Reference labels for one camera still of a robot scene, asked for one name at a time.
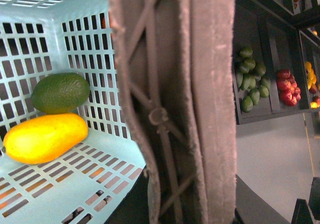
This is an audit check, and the light blue plastic basket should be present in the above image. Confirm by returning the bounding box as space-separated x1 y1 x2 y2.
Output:
0 0 145 223

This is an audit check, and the brown basket handle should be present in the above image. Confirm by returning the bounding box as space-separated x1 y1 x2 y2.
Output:
109 0 237 223

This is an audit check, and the green avocado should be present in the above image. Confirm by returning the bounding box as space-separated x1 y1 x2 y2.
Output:
31 73 90 114

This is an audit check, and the black fruit display shelf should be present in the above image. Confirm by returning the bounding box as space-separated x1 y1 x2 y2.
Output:
232 0 320 124

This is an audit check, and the yellow mango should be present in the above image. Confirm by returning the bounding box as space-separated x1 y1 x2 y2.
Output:
2 113 89 164

